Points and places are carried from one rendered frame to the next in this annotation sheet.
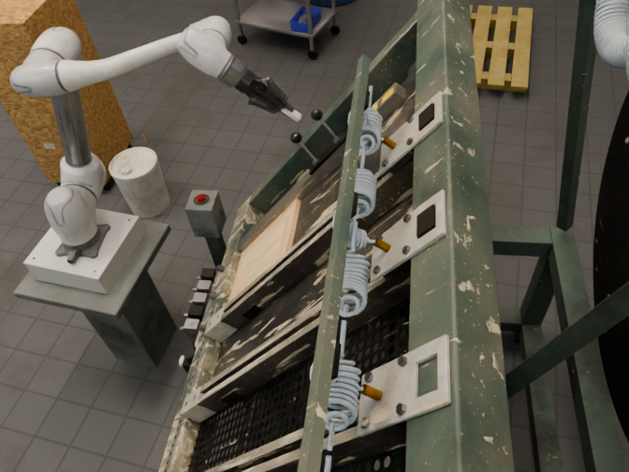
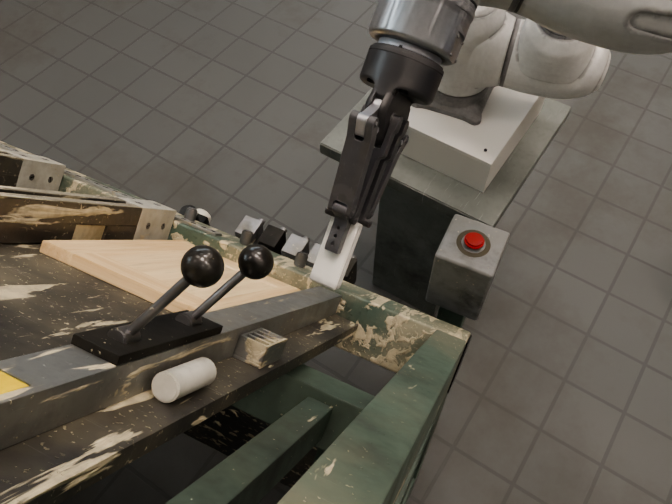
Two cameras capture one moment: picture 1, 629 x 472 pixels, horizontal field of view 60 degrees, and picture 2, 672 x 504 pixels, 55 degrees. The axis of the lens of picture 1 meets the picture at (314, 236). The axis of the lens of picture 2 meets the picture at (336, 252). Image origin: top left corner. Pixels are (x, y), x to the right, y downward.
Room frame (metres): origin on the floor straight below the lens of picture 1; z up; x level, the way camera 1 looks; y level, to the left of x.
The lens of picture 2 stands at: (1.59, -0.34, 1.98)
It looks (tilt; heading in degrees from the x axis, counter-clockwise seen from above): 55 degrees down; 103
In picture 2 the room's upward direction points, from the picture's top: straight up
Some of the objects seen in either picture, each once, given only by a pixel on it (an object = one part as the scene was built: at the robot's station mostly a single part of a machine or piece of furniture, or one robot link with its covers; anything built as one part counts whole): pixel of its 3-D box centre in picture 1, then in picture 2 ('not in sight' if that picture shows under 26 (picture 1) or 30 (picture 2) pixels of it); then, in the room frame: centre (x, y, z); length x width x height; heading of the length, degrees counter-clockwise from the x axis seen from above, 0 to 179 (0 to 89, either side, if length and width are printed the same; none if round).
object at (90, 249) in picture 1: (80, 240); (448, 81); (1.58, 0.98, 0.89); 0.22 x 0.18 x 0.06; 169
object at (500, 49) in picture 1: (478, 47); not in sight; (3.98, -1.52, 0.06); 1.21 x 0.83 x 0.11; 156
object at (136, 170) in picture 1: (140, 177); not in sight; (2.69, 1.06, 0.24); 0.32 x 0.30 x 0.47; 159
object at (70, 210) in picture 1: (69, 212); (469, 39); (1.61, 0.97, 1.03); 0.18 x 0.16 x 0.22; 174
